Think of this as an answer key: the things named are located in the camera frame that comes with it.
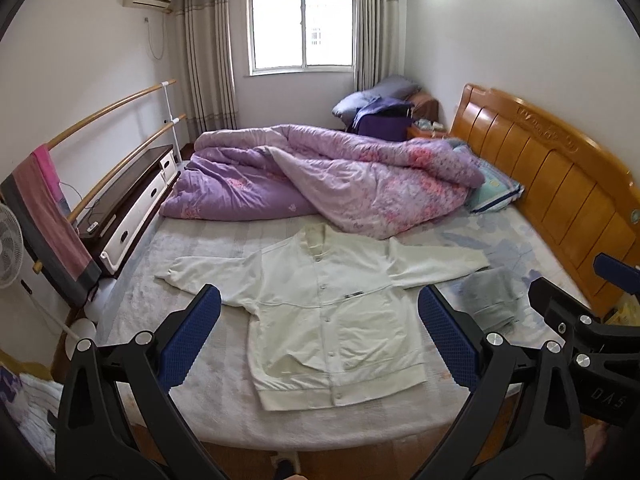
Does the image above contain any purple floral quilt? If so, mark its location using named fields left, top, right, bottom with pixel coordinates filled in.
left=160, top=125, right=485, bottom=240

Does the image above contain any right grey curtain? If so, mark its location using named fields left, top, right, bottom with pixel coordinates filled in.
left=355, top=0, right=400, bottom=91

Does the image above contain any wooden nightstand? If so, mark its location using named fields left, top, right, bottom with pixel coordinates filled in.
left=407, top=91, right=448, bottom=139

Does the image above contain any white round rack base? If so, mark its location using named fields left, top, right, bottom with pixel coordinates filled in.
left=84, top=278, right=117, bottom=325

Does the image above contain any window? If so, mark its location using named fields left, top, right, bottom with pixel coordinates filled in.
left=247, top=0, right=355, bottom=75

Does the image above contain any white drawer tv cabinet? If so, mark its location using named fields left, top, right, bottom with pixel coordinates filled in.
left=78, top=145, right=178, bottom=278

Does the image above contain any grey folded garment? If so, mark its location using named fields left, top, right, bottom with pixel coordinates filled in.
left=456, top=268, right=526, bottom=333

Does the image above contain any pink grey towel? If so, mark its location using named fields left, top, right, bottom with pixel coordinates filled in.
left=1, top=144, right=101, bottom=309

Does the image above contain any purple folded blanket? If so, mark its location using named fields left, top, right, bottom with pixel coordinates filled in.
left=352, top=98, right=413, bottom=142

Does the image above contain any white standing fan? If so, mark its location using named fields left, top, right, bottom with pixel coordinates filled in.
left=1, top=205, right=96, bottom=360

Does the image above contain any left grey curtain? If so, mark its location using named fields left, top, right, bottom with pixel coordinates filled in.
left=174, top=0, right=238, bottom=139

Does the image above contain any wooden rail clothes rack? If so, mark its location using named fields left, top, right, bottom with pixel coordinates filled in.
left=31, top=78, right=188, bottom=276

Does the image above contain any wooden headboard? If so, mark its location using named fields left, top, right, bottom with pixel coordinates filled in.
left=450, top=84, right=639, bottom=316

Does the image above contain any light blue pillow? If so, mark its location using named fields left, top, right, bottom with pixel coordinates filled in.
left=449, top=139, right=525, bottom=214

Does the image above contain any white knit cardigan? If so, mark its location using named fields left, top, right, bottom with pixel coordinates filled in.
left=157, top=224, right=489, bottom=412

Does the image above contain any grey curtain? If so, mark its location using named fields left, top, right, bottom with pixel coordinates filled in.
left=355, top=0, right=400, bottom=91
left=174, top=0, right=238, bottom=139

